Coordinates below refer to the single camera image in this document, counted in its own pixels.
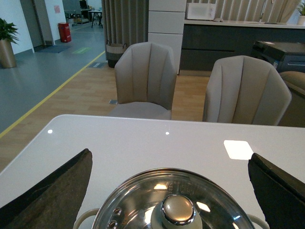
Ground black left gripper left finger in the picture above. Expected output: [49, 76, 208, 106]
[0, 148, 92, 229]

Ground potted plant gold vase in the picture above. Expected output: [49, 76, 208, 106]
[0, 18, 19, 68]

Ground beige right dining chair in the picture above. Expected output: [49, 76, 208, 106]
[203, 55, 292, 126]

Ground beige left dining chair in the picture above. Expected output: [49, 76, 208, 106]
[109, 42, 177, 120]

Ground red trash bin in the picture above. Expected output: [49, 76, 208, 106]
[58, 22, 71, 42]

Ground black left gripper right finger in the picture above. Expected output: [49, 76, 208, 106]
[248, 153, 305, 229]

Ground white microwave oven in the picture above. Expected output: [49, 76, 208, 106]
[186, 3, 216, 21]

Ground beige dining chair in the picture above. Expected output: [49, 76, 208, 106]
[109, 42, 177, 120]
[203, 55, 292, 126]

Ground dark kitchen counter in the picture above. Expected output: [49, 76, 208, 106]
[180, 20, 305, 71]

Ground woven basket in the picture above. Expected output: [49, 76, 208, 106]
[106, 40, 127, 68]

